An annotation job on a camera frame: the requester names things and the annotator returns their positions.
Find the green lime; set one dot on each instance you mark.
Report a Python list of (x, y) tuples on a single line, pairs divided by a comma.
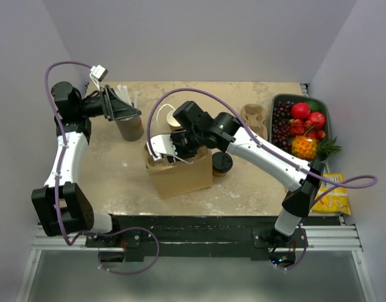
[(313, 105)]

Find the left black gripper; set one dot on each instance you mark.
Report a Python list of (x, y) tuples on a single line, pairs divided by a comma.
[(112, 107)]

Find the red apple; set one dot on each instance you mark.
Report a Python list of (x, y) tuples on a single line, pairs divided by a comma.
[(300, 111), (317, 119)]

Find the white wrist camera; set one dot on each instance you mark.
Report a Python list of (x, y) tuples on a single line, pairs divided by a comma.
[(97, 75), (162, 145)]

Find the red yellow cherries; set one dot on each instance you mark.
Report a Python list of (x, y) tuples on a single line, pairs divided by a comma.
[(304, 128)]

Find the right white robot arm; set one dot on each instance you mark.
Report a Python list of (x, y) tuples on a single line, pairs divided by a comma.
[(227, 134)]

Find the brown paper coffee cup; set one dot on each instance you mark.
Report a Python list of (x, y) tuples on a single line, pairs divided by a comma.
[(172, 122)]

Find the cardboard cup carrier tray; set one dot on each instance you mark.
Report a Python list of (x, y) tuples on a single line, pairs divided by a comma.
[(254, 116)]

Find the yellow snack packet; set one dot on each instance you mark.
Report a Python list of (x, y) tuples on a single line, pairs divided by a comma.
[(334, 202)]

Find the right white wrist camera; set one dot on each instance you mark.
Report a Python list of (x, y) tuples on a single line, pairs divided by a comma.
[(162, 145)]

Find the grey straw holder tin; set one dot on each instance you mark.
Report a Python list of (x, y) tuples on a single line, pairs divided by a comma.
[(131, 129)]

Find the brown paper bag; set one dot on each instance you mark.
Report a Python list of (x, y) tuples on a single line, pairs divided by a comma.
[(181, 177)]

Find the grey fruit tray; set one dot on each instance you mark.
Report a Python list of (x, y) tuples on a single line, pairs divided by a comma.
[(302, 99)]

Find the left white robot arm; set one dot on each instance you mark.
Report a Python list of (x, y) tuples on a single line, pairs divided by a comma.
[(61, 206)]

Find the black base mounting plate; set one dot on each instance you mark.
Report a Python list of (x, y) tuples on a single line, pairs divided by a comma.
[(250, 237)]

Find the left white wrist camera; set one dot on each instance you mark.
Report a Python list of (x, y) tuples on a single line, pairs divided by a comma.
[(97, 75)]

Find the dark red grapes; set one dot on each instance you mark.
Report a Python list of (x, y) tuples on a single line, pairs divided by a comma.
[(281, 125)]

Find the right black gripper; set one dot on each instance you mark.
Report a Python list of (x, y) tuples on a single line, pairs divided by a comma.
[(180, 154)]

